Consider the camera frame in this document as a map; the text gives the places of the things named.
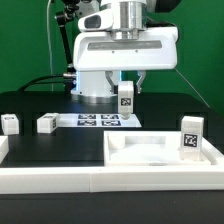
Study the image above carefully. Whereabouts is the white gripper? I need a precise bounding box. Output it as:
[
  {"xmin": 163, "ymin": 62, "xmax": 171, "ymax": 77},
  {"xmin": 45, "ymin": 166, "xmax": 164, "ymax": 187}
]
[{"xmin": 73, "ymin": 27, "xmax": 178, "ymax": 94}]

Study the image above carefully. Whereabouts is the white square tabletop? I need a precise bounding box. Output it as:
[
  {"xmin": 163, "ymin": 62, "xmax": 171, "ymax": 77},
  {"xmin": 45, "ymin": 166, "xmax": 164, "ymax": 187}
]
[{"xmin": 103, "ymin": 131, "xmax": 211, "ymax": 166}]

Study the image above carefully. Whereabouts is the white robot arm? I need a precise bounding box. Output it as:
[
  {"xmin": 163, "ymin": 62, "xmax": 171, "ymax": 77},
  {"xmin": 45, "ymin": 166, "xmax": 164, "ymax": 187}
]
[{"xmin": 66, "ymin": 0, "xmax": 181, "ymax": 103}]

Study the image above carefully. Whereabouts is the white sheet with fiducial tags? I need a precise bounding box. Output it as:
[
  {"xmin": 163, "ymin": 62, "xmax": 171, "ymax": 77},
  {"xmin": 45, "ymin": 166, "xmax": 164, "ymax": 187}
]
[{"xmin": 58, "ymin": 113, "xmax": 141, "ymax": 128}]

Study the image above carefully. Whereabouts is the white U-shaped obstacle fence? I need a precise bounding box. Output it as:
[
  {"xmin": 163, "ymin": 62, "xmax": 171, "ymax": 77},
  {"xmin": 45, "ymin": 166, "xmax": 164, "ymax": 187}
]
[{"xmin": 0, "ymin": 141, "xmax": 224, "ymax": 194}]

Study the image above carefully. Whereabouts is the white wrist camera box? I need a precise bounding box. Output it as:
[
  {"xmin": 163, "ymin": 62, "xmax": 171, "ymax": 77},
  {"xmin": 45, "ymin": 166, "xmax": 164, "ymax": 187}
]
[{"xmin": 78, "ymin": 9, "xmax": 113, "ymax": 32}]

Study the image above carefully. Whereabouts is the black cable bundle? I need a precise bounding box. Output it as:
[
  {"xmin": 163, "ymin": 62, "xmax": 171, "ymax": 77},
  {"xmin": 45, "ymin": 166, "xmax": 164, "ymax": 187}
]
[{"xmin": 17, "ymin": 73, "xmax": 75, "ymax": 93}]

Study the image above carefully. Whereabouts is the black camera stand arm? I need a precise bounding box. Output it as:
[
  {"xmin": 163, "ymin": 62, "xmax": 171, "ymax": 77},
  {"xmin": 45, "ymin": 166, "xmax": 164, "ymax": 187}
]
[{"xmin": 55, "ymin": 0, "xmax": 80, "ymax": 94}]

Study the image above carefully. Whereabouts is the thin white hanging cable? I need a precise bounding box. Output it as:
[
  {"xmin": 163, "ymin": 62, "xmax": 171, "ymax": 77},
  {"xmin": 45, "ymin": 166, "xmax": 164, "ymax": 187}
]
[{"xmin": 45, "ymin": 0, "xmax": 55, "ymax": 93}]

